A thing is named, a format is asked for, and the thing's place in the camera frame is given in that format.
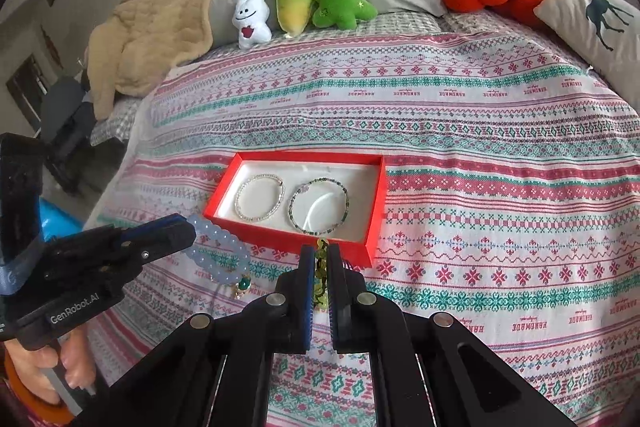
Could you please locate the light blue bead bracelet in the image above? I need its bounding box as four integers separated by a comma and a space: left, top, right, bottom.
185, 213, 253, 285

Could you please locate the gold green stone ring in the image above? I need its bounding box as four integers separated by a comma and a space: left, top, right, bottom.
230, 273, 254, 301

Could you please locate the clear crystal bead bracelet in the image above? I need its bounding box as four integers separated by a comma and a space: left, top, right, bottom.
232, 172, 286, 223

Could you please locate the lime green bead bracelet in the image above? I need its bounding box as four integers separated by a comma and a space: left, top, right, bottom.
311, 237, 332, 313

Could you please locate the dark green thin bead bracelet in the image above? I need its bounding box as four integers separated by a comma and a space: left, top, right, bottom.
286, 176, 350, 237

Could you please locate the person's left hand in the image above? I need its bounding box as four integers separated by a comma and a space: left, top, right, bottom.
3, 325, 96, 405

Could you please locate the red cardboard box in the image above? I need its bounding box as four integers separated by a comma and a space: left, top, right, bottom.
203, 150, 387, 268

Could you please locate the dark office chair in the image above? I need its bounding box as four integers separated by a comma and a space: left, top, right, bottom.
39, 76, 96, 194

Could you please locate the beige fleece blanket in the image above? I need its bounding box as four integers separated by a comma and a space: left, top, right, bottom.
86, 0, 214, 120

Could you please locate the white bunny plush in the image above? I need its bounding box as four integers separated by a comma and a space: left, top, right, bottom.
232, 0, 272, 50

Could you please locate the green tree plush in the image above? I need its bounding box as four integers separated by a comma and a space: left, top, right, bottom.
311, 0, 378, 30

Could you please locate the white deer pillow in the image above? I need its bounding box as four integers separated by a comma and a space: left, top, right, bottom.
534, 0, 640, 109

